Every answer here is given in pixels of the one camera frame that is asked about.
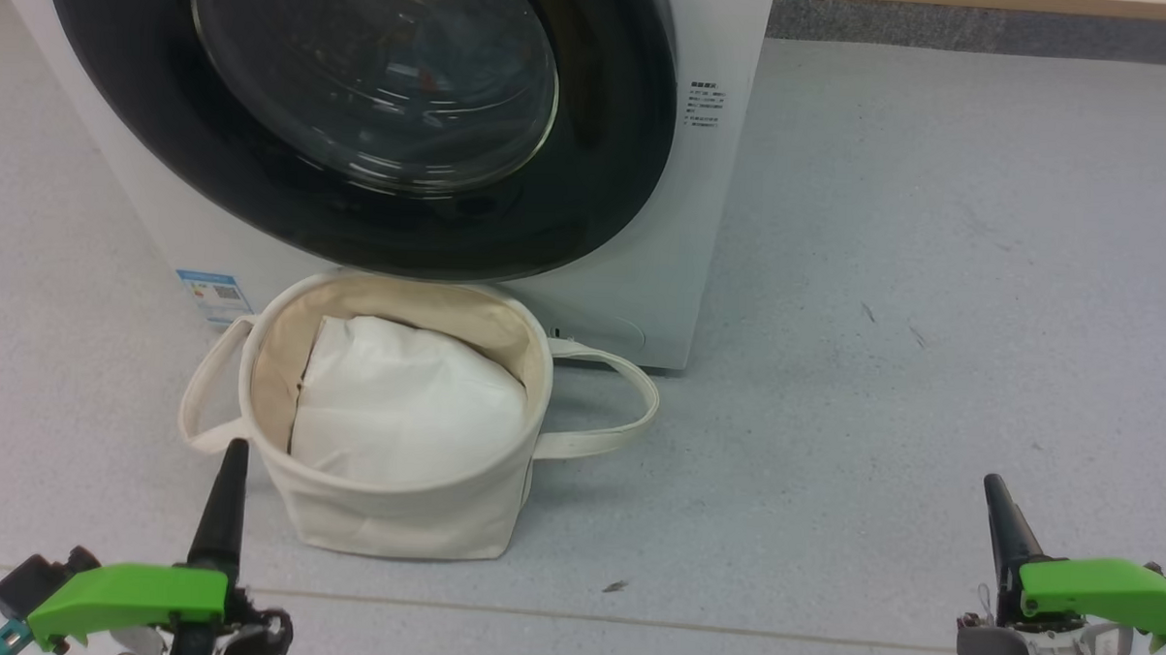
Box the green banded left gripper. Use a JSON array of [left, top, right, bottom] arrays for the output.
[[26, 431, 299, 655]]

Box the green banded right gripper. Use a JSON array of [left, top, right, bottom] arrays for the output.
[[955, 473, 1166, 655]]

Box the black round glass washer door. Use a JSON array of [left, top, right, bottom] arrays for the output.
[[32, 0, 682, 291]]

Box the cream canvas laundry basket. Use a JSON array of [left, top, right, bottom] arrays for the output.
[[173, 267, 665, 569]]

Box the white front-load washing machine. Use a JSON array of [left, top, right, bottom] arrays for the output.
[[0, 0, 777, 374]]

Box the blue energy label sticker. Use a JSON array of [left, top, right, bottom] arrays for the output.
[[173, 267, 254, 327]]

